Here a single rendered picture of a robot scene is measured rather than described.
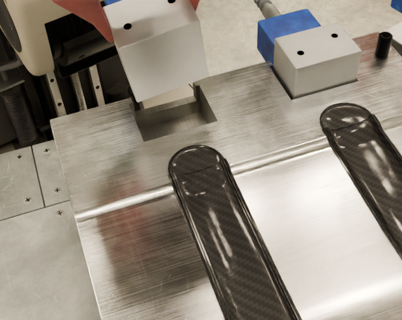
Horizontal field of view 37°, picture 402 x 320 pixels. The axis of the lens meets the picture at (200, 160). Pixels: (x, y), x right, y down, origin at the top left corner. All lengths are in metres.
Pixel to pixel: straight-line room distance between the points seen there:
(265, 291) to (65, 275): 0.17
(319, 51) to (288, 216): 0.12
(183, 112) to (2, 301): 0.19
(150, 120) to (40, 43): 0.36
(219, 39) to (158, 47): 1.56
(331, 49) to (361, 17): 1.60
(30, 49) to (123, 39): 0.45
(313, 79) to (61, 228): 0.22
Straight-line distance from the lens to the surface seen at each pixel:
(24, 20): 0.77
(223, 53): 1.87
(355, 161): 0.41
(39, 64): 0.82
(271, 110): 0.43
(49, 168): 0.53
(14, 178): 0.53
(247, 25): 1.98
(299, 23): 0.48
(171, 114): 0.46
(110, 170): 0.40
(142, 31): 0.36
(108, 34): 0.37
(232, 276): 0.36
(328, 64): 0.43
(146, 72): 0.38
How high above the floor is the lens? 1.19
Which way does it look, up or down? 49 degrees down
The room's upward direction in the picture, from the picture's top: 4 degrees counter-clockwise
